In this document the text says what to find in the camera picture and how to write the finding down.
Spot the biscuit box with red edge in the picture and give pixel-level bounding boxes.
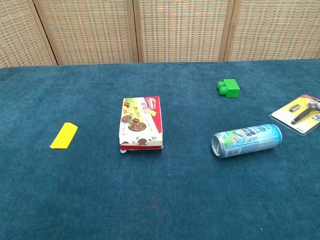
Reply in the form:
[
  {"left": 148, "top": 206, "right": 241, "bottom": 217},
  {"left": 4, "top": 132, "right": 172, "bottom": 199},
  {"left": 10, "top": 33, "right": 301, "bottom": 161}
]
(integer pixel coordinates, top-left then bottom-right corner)
[{"left": 118, "top": 95, "right": 165, "bottom": 154}]

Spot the blue plush table cover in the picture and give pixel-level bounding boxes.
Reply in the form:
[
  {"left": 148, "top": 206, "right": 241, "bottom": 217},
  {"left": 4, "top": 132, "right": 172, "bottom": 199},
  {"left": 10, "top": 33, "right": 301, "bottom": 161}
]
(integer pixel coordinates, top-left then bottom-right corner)
[{"left": 0, "top": 58, "right": 320, "bottom": 240}]

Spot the green building block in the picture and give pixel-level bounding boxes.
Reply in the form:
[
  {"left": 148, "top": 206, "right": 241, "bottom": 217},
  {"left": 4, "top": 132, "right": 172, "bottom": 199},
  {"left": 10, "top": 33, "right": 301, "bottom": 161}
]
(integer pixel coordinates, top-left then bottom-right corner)
[{"left": 215, "top": 78, "right": 241, "bottom": 98}]

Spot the woven wicker folding screen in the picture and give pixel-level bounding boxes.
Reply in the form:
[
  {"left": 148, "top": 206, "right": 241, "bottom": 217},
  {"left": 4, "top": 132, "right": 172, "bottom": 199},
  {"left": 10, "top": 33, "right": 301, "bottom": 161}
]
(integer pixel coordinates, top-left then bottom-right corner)
[{"left": 0, "top": 0, "right": 320, "bottom": 69}]

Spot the light blue drink can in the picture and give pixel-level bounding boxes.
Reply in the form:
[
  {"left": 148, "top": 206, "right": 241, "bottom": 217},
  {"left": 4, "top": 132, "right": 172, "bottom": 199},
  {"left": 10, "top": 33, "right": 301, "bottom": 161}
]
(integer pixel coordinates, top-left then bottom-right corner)
[{"left": 211, "top": 123, "right": 283, "bottom": 159}]

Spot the razor blister pack yellow card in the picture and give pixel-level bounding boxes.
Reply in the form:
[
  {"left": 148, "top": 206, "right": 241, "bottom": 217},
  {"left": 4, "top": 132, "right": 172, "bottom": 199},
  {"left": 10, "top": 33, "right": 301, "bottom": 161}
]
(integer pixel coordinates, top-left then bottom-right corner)
[{"left": 268, "top": 94, "right": 320, "bottom": 137}]

